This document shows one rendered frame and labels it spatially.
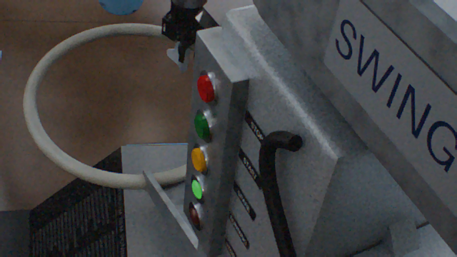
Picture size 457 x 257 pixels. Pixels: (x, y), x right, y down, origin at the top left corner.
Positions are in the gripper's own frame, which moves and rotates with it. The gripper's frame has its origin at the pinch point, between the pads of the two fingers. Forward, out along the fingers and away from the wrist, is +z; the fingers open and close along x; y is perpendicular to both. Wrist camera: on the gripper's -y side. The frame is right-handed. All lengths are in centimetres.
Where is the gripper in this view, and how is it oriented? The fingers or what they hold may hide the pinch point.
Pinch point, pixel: (191, 64)
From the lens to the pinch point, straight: 157.1
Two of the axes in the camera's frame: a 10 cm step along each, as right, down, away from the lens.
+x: -5.5, 5.9, -5.9
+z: -1.1, 6.5, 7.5
